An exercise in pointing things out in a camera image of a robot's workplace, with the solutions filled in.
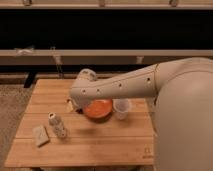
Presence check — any grey sponge block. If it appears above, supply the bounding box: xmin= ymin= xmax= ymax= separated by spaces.
xmin=33 ymin=125 xmax=49 ymax=147

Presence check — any clear plastic cup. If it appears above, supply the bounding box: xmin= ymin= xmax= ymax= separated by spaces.
xmin=113 ymin=99 xmax=131 ymax=120

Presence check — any small patterned bottle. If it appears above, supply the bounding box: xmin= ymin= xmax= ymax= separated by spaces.
xmin=48 ymin=113 xmax=67 ymax=138

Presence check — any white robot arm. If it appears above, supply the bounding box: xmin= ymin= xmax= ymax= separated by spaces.
xmin=70 ymin=57 xmax=213 ymax=171

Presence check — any orange bowl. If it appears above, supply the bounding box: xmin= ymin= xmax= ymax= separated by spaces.
xmin=83 ymin=99 xmax=112 ymax=119

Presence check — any wooden table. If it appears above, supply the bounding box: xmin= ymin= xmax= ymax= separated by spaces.
xmin=5 ymin=79 xmax=154 ymax=168

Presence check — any lower metal rail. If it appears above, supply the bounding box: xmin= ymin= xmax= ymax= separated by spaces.
xmin=0 ymin=49 xmax=213 ymax=57

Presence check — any metal rail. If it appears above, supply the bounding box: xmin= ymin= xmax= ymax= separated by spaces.
xmin=0 ymin=0 xmax=213 ymax=10
xmin=0 ymin=49 xmax=213 ymax=57

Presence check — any upper metal rail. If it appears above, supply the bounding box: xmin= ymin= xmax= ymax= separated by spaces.
xmin=0 ymin=0 xmax=213 ymax=10

